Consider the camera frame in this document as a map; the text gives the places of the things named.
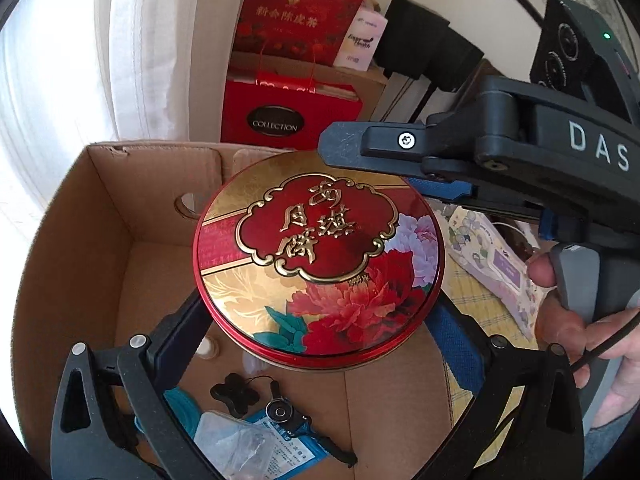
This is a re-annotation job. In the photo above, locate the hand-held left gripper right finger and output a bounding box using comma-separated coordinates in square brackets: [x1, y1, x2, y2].
[432, 302, 586, 480]

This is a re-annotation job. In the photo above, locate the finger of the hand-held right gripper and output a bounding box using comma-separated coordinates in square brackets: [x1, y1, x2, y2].
[405, 175, 544, 222]
[317, 121, 477, 174]

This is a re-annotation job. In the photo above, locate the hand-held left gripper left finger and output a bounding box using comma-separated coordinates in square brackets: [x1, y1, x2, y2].
[50, 287, 216, 480]

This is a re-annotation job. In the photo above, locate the black cross-shaped pad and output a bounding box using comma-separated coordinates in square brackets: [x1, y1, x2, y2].
[210, 372, 261, 418]

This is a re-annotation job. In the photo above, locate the blue silicone funnel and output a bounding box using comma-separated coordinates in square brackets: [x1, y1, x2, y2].
[162, 387, 201, 446]

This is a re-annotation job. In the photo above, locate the clear plastic bag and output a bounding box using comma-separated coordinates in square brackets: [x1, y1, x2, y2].
[192, 410, 283, 480]

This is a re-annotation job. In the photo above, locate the round red floral tin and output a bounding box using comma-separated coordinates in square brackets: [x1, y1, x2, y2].
[192, 151, 447, 371]

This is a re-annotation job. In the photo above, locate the black lanyard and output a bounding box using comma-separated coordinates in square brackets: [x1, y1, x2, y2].
[250, 375, 358, 468]

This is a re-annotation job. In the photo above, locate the large brown cardboard box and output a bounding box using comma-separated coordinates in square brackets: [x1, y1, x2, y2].
[10, 141, 481, 480]

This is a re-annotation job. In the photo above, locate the blue printed packet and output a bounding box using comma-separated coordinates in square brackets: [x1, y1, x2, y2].
[250, 405, 331, 480]

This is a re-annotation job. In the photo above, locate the person's right hand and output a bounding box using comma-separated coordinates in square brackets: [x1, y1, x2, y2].
[530, 252, 640, 411]

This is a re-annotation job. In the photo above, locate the yellow checked tablecloth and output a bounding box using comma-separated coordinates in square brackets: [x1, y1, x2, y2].
[440, 255, 541, 456]

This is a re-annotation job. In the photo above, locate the red gift box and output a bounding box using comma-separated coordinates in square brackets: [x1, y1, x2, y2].
[221, 77, 364, 148]

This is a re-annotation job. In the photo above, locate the illustrated flat package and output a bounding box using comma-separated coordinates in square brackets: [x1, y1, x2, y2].
[447, 205, 543, 341]

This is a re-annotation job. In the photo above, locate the white tissue pack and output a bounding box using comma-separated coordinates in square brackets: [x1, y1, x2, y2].
[334, 7, 388, 72]

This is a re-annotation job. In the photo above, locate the black speaker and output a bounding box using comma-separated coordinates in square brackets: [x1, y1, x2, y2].
[425, 25, 486, 93]
[375, 0, 451, 81]

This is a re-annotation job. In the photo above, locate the red gift bag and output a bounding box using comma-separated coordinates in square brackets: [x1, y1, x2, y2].
[235, 0, 368, 68]

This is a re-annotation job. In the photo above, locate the white curtain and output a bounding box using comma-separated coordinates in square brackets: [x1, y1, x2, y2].
[0, 0, 211, 241]

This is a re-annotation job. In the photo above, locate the black cable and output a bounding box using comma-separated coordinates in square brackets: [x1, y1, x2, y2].
[570, 307, 640, 376]

